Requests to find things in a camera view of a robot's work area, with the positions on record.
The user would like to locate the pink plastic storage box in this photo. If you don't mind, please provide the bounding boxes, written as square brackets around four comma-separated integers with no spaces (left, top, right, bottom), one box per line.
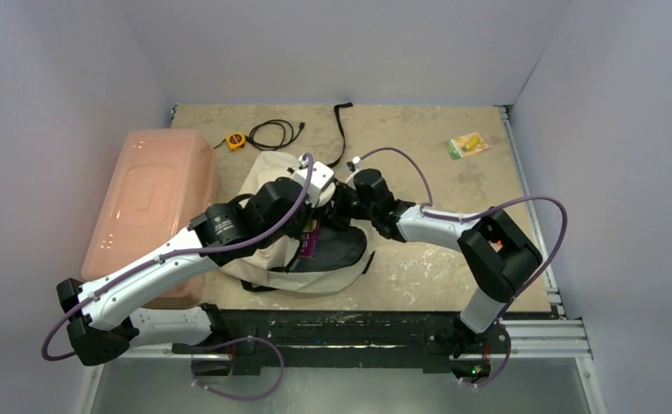
[80,129,219,281]

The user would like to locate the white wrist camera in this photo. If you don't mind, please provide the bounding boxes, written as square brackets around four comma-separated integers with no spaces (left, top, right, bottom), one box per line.
[346,156,362,173]
[292,161,336,208]

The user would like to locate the black table front rail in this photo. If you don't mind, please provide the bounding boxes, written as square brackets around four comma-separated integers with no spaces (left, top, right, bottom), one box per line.
[172,309,512,381]

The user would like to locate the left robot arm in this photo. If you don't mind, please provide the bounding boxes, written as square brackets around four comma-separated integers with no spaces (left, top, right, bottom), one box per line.
[41,170,334,367]

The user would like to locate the yellow tape measure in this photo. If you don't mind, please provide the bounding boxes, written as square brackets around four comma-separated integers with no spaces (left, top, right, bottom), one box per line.
[225,133,247,152]

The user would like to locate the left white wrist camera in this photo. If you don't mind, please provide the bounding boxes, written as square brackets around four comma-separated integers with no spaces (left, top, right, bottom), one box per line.
[292,161,336,208]

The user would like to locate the black coiled cable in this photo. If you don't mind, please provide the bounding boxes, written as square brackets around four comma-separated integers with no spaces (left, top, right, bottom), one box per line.
[247,119,306,154]

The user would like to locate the purple Treehouse book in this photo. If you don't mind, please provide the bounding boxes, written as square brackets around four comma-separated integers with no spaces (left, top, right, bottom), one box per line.
[298,230,320,258]

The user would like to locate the beige canvas backpack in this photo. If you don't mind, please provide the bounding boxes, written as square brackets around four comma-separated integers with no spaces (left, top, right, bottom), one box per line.
[220,152,375,294]

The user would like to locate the banana picture card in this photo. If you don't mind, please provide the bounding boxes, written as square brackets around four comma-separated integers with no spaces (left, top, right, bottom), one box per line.
[444,132,489,160]

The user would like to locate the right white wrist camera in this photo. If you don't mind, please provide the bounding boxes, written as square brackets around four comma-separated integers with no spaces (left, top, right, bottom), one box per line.
[346,156,362,173]

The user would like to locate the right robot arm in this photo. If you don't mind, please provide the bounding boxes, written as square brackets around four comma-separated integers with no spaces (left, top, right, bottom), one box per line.
[329,168,543,351]

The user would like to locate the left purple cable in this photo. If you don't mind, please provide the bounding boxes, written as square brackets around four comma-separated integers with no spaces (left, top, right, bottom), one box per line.
[41,152,315,401]

